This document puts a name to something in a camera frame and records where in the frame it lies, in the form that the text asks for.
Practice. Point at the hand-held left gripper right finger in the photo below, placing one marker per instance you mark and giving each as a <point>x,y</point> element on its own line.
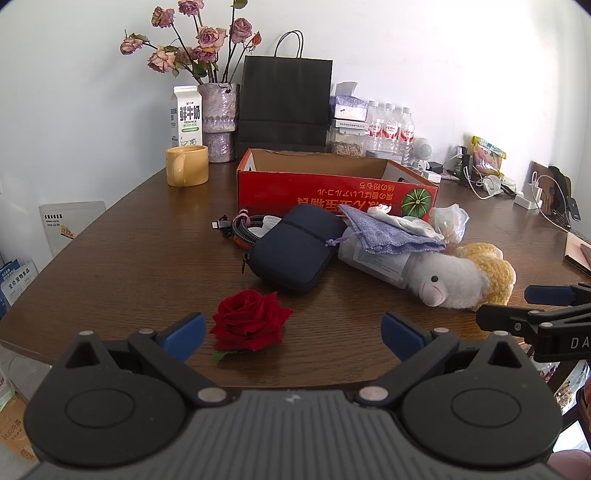
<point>401,334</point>

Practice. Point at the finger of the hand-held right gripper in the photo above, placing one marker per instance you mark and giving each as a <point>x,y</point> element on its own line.
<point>549,295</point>
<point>501,319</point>

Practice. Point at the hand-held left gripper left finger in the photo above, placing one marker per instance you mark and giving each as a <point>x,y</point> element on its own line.
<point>184,334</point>

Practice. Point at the sheep plush toy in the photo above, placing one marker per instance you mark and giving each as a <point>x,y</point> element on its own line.
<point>455,279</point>

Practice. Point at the red rose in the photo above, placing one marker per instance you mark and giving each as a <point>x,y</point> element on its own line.
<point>249,318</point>

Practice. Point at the white plastic bottle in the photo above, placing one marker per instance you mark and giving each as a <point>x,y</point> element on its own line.
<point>374,265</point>

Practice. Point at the clear plastic bag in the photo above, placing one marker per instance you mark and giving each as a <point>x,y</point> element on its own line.
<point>450,224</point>

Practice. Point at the navy zip pouch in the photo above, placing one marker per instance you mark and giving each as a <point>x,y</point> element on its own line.
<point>291,251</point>

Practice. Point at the red cardboard box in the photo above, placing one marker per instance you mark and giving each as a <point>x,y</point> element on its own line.
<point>295,191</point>

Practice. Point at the brown notebook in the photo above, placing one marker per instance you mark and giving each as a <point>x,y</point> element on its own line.
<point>579,251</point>

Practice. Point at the white charging dock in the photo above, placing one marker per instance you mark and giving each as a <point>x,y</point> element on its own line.
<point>528,198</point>

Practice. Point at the brown wooden board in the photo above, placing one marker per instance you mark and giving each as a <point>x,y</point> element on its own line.
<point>551,184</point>

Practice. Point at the yellow snack packet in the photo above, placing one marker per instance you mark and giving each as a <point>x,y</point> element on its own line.
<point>487,154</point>

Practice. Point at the white sign card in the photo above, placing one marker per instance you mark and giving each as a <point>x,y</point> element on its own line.
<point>69,226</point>

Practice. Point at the white charger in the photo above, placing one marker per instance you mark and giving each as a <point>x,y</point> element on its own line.
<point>434,175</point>

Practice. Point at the small green bottle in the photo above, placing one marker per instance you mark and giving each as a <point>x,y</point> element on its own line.
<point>458,162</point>

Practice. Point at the yellow mug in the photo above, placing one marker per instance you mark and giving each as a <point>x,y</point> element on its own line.
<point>191,166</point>

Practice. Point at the blue white packets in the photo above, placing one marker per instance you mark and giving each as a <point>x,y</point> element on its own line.
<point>16,284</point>

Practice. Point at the white robot figure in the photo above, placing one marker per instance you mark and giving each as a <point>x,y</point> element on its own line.
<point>422,150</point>

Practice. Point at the brown floor carton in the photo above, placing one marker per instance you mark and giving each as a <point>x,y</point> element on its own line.
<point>14,429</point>

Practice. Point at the clear seed container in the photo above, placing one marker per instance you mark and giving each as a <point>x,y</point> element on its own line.
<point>347,144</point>

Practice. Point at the white green milk carton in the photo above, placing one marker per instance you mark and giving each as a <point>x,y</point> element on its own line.
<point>185,117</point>

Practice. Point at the purple textured vase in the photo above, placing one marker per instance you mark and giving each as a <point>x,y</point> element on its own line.
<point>219,120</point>

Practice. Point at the flat white box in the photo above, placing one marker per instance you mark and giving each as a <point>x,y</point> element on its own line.
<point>348,123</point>

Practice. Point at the purple tissue pack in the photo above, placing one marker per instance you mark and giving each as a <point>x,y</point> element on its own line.
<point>348,104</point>

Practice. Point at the black paper bag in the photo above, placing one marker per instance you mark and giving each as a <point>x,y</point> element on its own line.
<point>284,99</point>

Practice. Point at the dried pink rose bouquet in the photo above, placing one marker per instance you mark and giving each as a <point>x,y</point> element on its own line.
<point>210,37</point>

